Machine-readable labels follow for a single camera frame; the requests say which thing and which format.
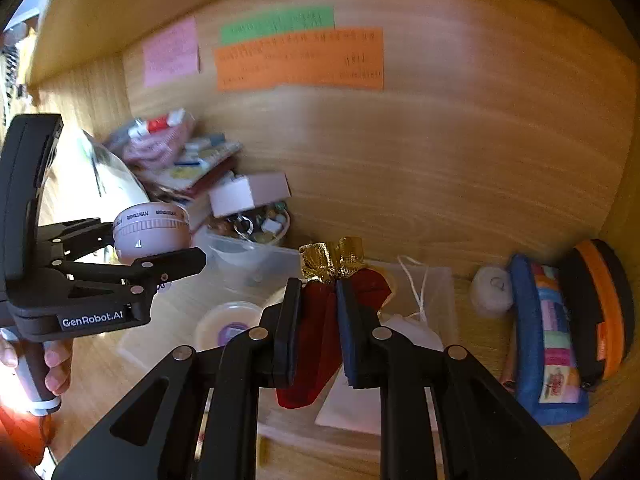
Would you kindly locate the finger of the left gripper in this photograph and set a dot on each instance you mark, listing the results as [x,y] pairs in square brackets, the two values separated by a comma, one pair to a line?
[71,240]
[146,273]

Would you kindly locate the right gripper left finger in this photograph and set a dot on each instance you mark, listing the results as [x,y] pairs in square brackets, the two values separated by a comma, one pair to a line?
[261,357]

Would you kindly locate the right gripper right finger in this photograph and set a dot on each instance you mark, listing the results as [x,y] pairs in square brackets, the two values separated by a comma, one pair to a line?
[374,356]

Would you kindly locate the red velvet pouch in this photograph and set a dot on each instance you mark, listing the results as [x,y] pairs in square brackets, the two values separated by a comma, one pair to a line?
[318,354]

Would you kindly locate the person's left hand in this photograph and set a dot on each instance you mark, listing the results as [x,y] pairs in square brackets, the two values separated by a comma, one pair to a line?
[58,357]

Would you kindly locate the round cream jar purple label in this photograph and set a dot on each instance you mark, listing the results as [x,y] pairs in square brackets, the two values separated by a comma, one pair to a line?
[223,322]

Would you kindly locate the white paper sheets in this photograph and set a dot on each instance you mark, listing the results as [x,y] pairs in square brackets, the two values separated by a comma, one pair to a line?
[87,181]

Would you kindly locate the clear plastic storage bin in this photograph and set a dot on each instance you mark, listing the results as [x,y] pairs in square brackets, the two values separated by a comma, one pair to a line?
[240,281]

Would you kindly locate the small white cardboard box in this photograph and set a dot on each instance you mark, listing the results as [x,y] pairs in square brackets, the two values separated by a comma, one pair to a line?
[244,193]

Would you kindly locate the stack of books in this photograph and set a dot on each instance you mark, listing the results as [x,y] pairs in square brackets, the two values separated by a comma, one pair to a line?
[188,181]

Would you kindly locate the bowl of small trinkets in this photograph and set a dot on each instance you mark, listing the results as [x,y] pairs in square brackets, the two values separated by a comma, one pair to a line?
[267,225]

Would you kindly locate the blue patchwork pencil case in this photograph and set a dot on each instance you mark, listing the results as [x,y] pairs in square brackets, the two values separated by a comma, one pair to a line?
[547,382]

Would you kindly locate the black orange zip case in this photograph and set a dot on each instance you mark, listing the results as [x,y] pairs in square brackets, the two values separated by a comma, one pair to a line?
[600,308]

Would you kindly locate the pink sticky note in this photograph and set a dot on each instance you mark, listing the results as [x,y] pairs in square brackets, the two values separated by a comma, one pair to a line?
[171,54]

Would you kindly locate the green sticky note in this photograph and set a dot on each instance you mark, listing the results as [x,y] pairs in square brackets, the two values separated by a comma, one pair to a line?
[277,22]

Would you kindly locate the orange sticky note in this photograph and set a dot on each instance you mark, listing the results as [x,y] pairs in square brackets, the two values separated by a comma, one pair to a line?
[334,57]

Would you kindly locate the white drawstring pouch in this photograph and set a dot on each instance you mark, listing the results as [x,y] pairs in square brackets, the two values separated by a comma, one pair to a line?
[360,389]

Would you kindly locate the bag with pink cord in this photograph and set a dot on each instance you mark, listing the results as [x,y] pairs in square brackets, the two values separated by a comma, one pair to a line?
[152,143]

